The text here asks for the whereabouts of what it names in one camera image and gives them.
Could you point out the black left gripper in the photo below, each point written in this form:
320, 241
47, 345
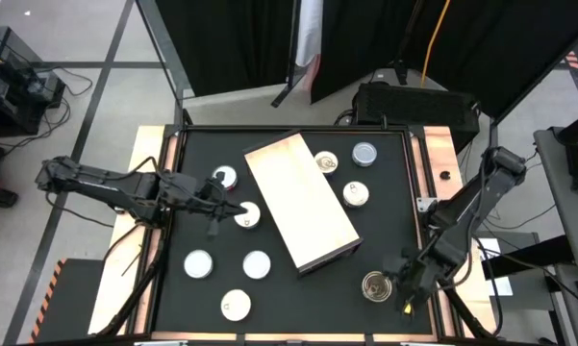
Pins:
187, 192

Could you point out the black table frame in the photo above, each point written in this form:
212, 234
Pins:
269, 340

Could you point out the red label plain-lid can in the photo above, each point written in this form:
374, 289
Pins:
231, 179

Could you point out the pale yellow tape tag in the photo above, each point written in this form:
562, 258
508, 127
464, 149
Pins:
407, 308

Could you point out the black equipment cart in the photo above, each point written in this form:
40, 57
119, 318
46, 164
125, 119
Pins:
9, 91

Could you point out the black mat hazard stripe edge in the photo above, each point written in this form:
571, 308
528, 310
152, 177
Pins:
72, 303

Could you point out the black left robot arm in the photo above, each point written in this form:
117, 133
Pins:
101, 185

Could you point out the orange black hazard tape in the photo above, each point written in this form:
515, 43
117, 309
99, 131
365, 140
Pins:
572, 59

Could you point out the green label light tuna can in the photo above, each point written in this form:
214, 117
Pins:
198, 264
364, 154
257, 264

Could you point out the grey metal beam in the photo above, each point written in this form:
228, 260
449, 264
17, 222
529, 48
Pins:
162, 43

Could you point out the black curtain frame bar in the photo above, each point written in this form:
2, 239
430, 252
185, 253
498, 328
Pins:
494, 127

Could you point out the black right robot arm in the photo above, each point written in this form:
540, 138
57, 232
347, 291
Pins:
466, 216

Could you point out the black curtain stand foot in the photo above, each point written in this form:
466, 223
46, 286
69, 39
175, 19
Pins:
283, 93

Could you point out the black tripod stand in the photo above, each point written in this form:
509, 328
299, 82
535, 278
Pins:
401, 72

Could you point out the grey side table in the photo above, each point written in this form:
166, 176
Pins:
572, 226

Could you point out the white pink cloth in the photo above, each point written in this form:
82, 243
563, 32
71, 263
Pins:
310, 33

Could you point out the light wooden board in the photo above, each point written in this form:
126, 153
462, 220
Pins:
298, 202

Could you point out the black diagonal support strut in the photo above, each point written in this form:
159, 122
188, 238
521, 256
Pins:
133, 292
463, 310

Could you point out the silver metal bracket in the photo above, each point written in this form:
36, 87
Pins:
425, 204

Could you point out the blue label pull-tab tuna can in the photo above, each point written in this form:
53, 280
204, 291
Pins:
326, 162
375, 287
235, 305
356, 193
250, 220

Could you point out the white paper sheet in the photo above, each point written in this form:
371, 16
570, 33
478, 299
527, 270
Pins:
504, 287

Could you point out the black flat bar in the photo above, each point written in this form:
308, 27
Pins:
534, 257

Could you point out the small black knob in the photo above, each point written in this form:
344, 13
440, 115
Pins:
444, 175

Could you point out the black table mat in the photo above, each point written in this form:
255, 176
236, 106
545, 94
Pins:
317, 307

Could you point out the wide black curtain panel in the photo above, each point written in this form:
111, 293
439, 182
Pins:
500, 48

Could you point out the black mesh equipment box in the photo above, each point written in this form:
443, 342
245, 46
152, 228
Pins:
413, 108

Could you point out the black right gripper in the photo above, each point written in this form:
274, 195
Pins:
413, 276

